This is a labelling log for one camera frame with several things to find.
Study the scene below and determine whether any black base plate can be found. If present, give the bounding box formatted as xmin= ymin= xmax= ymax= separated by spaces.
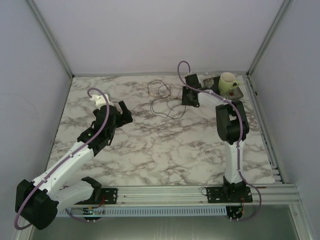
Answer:
xmin=205 ymin=186 xmax=253 ymax=204
xmin=97 ymin=187 xmax=118 ymax=205

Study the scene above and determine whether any black floral square plate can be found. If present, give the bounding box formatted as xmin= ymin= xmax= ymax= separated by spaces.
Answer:
xmin=203 ymin=76 xmax=244 ymax=101

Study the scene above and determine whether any aluminium front rail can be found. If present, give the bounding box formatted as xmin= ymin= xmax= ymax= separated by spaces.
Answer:
xmin=71 ymin=184 xmax=302 ymax=208

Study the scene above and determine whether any light green mug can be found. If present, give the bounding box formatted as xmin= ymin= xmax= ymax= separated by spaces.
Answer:
xmin=218 ymin=72 xmax=240 ymax=94

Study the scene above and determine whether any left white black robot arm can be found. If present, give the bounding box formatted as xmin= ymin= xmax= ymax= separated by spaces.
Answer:
xmin=15 ymin=101 xmax=133 ymax=230

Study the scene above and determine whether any blue slotted cable duct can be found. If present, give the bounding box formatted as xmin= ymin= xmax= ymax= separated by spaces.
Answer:
xmin=102 ymin=206 xmax=227 ymax=217

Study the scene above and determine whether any dark brown wire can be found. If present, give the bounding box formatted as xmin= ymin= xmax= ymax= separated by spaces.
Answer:
xmin=146 ymin=79 xmax=187 ymax=119

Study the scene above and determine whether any left aluminium frame post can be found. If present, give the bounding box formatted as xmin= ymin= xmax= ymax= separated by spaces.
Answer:
xmin=25 ymin=0 xmax=74 ymax=80

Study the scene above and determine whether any left green circuit board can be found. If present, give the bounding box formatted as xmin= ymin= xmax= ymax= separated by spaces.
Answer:
xmin=82 ymin=207 xmax=106 ymax=217

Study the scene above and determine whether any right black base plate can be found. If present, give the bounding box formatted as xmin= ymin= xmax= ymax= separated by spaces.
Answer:
xmin=205 ymin=186 xmax=253 ymax=204

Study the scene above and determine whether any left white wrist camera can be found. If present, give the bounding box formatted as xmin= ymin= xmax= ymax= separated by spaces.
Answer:
xmin=90 ymin=94 xmax=113 ymax=109

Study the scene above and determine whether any aluminium frame post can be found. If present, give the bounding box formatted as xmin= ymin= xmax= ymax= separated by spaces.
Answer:
xmin=246 ymin=0 xmax=294 ymax=78
xmin=25 ymin=0 xmax=74 ymax=80

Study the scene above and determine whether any right black circuit board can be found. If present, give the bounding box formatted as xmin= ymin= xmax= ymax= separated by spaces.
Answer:
xmin=226 ymin=205 xmax=244 ymax=222

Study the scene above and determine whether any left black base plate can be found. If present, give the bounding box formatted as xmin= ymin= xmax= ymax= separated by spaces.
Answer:
xmin=97 ymin=187 xmax=118 ymax=205

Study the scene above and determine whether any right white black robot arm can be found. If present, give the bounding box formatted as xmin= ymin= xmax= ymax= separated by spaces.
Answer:
xmin=182 ymin=74 xmax=253 ymax=204

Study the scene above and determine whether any right aluminium frame post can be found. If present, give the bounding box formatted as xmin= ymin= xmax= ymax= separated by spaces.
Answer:
xmin=246 ymin=0 xmax=294 ymax=78

